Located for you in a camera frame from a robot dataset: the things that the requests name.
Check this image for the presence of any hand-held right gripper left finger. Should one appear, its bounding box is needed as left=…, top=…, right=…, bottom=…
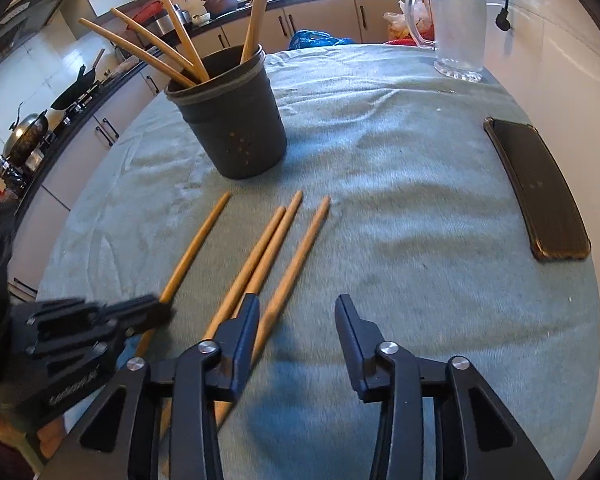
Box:
left=44, top=292, right=261, bottom=480

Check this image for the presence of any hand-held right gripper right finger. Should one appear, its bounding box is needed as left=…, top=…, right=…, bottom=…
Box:
left=334, top=294, right=553, bottom=480

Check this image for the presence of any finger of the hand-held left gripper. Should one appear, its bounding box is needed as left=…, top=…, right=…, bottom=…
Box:
left=11, top=294, right=175, bottom=334
left=27, top=327, right=136, bottom=361

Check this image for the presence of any grey perforated utensil holder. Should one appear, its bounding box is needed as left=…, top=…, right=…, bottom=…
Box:
left=165, top=45, right=288, bottom=181

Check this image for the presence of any person's dark clothing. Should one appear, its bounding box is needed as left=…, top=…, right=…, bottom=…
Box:
left=0, top=200, right=36, bottom=396

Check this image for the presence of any steel wok with lid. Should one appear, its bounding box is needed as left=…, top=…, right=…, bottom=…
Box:
left=2, top=105, right=48, bottom=161

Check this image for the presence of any black frying pan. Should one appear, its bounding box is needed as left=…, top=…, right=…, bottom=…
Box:
left=50, top=49, right=106, bottom=111

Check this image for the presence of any smartphone in brown case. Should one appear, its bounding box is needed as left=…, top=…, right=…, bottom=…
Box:
left=483, top=116, right=592, bottom=263

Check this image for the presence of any silver rice cooker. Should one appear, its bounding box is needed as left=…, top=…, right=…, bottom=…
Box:
left=155, top=10, right=191, bottom=36

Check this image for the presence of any blue plastic bag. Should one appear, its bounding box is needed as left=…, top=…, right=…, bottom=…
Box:
left=287, top=30, right=356, bottom=52

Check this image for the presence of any glass range hood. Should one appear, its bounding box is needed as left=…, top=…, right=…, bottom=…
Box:
left=0, top=0, right=86, bottom=61

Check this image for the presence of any translucent bag with red contents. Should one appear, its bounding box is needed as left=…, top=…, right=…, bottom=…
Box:
left=382, top=10, right=436, bottom=48

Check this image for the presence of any clear glass pitcher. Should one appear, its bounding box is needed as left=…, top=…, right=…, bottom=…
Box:
left=405, top=0, right=491, bottom=83

